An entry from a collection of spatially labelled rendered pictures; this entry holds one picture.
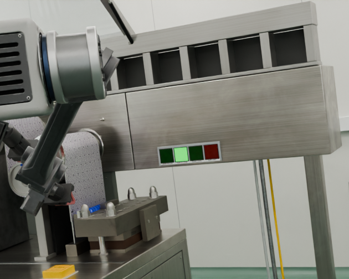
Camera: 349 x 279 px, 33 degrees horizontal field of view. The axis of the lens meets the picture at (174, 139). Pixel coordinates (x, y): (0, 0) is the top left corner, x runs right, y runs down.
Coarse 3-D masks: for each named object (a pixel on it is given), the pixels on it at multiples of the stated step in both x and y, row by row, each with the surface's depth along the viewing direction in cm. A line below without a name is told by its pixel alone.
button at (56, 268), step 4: (48, 268) 179; (52, 268) 179; (56, 268) 178; (60, 268) 177; (64, 268) 177; (68, 268) 177; (72, 268) 179; (44, 272) 177; (48, 272) 176; (52, 272) 175; (56, 272) 175; (60, 272) 174; (64, 272) 175; (68, 272) 177; (72, 272) 179; (44, 276) 177; (48, 276) 176; (52, 276) 176; (56, 276) 175; (60, 276) 174; (64, 276) 175
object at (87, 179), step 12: (72, 168) 206; (84, 168) 213; (96, 168) 221; (72, 180) 206; (84, 180) 213; (96, 180) 220; (72, 192) 205; (84, 192) 212; (96, 192) 219; (72, 204) 205; (96, 204) 219; (72, 216) 204
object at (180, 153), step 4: (176, 148) 220; (180, 148) 219; (184, 148) 218; (176, 152) 220; (180, 152) 219; (184, 152) 218; (176, 156) 220; (180, 156) 219; (184, 156) 219; (176, 160) 220; (180, 160) 220; (184, 160) 219
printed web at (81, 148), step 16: (16, 128) 219; (32, 128) 227; (64, 144) 205; (80, 144) 213; (96, 144) 223; (0, 160) 230; (80, 160) 212; (96, 160) 222; (0, 176) 229; (64, 176) 223; (0, 192) 228; (0, 208) 228; (16, 208) 236; (0, 224) 227; (16, 224) 235; (0, 240) 226; (16, 240) 234
